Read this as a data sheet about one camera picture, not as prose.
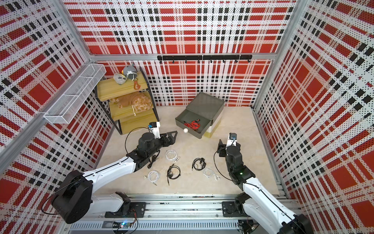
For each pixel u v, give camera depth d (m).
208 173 0.86
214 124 0.93
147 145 0.63
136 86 0.86
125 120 1.11
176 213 0.74
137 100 0.89
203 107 0.93
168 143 0.74
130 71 0.86
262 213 0.54
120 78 0.84
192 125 0.89
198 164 0.90
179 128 0.91
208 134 0.99
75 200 0.41
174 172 0.87
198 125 0.90
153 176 0.84
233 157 0.58
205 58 0.89
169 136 0.74
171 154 0.93
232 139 0.68
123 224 0.69
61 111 0.68
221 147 0.72
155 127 0.73
